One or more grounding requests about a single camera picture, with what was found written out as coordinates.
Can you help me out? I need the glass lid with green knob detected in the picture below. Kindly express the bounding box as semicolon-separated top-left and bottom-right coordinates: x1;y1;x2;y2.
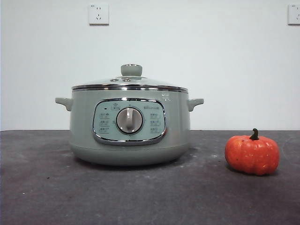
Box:
71;63;188;91

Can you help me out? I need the orange toy pumpkin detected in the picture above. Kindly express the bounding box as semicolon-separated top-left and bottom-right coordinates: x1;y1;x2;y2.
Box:
224;127;280;176

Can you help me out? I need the pale green electric pot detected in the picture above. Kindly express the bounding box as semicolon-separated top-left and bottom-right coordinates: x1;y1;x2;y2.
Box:
55;90;204;167

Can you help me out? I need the white wall socket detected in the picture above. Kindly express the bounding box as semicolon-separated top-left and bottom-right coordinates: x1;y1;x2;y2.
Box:
287;4;300;26
88;4;110;26

